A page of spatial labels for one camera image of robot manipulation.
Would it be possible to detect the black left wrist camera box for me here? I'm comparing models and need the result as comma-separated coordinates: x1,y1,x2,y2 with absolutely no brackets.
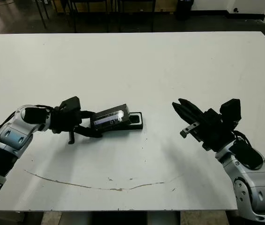
59,96,81,113

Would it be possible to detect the black metal table frame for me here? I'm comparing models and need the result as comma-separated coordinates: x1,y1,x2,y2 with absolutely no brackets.
69,0,157,33

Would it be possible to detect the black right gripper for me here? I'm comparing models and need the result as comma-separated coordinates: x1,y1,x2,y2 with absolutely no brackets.
171,98,236,152

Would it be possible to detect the black metal table leg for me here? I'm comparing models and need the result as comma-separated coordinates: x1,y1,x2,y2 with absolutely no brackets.
37,0,48,30

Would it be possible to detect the glossy black box lid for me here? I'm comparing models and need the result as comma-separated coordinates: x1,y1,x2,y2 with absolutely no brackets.
90,103,131,130

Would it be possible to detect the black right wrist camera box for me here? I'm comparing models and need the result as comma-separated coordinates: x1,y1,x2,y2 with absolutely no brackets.
219,98,242,128

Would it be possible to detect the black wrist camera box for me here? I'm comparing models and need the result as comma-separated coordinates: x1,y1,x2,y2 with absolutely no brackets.
219,98,242,128
59,96,81,113

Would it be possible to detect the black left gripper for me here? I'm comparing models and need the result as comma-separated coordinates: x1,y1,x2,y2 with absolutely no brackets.
50,107,103,145

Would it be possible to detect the black trash bin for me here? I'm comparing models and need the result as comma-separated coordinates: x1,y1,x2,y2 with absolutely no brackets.
177,0,195,21

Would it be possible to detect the black box base white insert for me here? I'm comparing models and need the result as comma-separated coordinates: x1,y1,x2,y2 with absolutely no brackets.
101,112,144,131

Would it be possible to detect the wooden cabinet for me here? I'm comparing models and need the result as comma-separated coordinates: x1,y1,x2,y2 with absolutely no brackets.
52,0,178,13

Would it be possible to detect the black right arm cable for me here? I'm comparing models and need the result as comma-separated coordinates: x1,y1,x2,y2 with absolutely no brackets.
232,130,252,148

